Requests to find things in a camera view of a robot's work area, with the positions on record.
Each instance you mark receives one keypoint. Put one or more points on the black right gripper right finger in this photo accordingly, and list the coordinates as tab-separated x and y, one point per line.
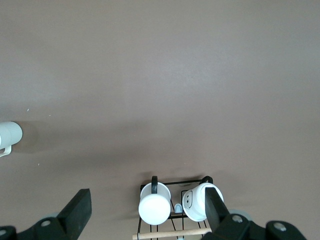
216	212

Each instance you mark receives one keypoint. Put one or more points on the white mug with face print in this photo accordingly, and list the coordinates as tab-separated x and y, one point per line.
196	203

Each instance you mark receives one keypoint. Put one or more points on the small pale blue hook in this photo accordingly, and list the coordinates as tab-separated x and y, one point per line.
178	209

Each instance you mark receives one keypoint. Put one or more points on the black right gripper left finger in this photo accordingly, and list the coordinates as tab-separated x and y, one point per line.
75	215

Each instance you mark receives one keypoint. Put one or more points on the pale white cup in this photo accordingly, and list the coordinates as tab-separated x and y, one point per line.
10	133

